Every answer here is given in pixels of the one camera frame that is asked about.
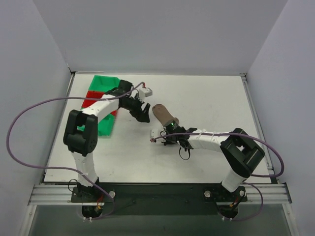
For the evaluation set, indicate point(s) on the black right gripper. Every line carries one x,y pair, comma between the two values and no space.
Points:
171,137

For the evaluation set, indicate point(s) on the red plastic bin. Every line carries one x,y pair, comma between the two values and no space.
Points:
93,98

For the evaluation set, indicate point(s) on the tan sock with striped cuff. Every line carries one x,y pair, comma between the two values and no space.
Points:
163,115

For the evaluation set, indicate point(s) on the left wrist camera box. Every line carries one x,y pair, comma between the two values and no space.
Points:
144,92

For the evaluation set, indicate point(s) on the green plastic bin far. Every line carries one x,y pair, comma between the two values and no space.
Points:
104,83

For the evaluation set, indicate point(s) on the green plastic bin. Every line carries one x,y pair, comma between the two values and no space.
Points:
105,126
104,83

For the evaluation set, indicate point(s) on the green plastic bin near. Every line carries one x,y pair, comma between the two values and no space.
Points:
105,126

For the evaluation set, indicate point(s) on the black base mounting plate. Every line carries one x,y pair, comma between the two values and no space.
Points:
141,207

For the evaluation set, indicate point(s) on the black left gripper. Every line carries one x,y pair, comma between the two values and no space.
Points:
137,106

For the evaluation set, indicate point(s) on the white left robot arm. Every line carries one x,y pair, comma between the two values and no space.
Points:
81,132

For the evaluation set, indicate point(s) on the aluminium front frame rail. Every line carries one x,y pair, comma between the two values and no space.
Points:
255,193

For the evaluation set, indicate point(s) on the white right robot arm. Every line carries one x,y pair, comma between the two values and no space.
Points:
243,154

